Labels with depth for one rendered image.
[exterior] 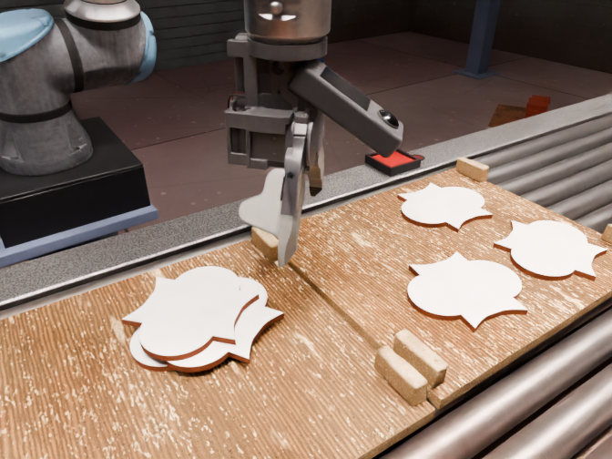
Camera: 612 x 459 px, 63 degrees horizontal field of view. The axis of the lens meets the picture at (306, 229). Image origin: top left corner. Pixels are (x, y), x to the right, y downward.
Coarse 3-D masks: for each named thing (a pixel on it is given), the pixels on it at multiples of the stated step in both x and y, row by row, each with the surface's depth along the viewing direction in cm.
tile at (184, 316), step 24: (168, 288) 56; (192, 288) 56; (216, 288) 56; (144, 312) 53; (168, 312) 53; (192, 312) 53; (216, 312) 53; (240, 312) 54; (144, 336) 50; (168, 336) 50; (192, 336) 50; (216, 336) 50; (168, 360) 48
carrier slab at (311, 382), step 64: (256, 256) 66; (0, 320) 56; (64, 320) 56; (320, 320) 56; (0, 384) 48; (64, 384) 48; (128, 384) 48; (192, 384) 48; (256, 384) 48; (320, 384) 48; (384, 384) 48; (0, 448) 42; (64, 448) 42; (128, 448) 42; (192, 448) 42; (256, 448) 42; (320, 448) 42; (384, 448) 43
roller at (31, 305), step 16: (576, 128) 111; (592, 128) 113; (528, 144) 104; (544, 144) 105; (560, 144) 108; (480, 160) 97; (496, 160) 98; (512, 160) 100; (224, 240) 72; (240, 240) 73; (176, 256) 69; (192, 256) 69; (128, 272) 66; (144, 272) 66; (80, 288) 63; (96, 288) 63; (32, 304) 60
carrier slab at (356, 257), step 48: (384, 192) 82; (480, 192) 82; (336, 240) 69; (384, 240) 69; (432, 240) 69; (480, 240) 69; (336, 288) 60; (384, 288) 60; (528, 288) 60; (576, 288) 60; (384, 336) 53; (432, 336) 53; (480, 336) 53; (528, 336) 53
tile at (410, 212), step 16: (416, 192) 80; (432, 192) 80; (448, 192) 80; (464, 192) 80; (416, 208) 76; (432, 208) 76; (448, 208) 76; (464, 208) 76; (480, 208) 76; (416, 224) 73; (432, 224) 72; (448, 224) 72; (464, 224) 73
